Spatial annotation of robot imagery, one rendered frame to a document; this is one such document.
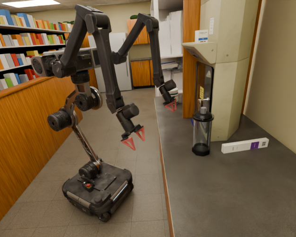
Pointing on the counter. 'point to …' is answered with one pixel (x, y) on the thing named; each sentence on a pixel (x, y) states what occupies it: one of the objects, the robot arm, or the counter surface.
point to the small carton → (201, 36)
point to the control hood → (203, 50)
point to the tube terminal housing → (229, 59)
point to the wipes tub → (175, 94)
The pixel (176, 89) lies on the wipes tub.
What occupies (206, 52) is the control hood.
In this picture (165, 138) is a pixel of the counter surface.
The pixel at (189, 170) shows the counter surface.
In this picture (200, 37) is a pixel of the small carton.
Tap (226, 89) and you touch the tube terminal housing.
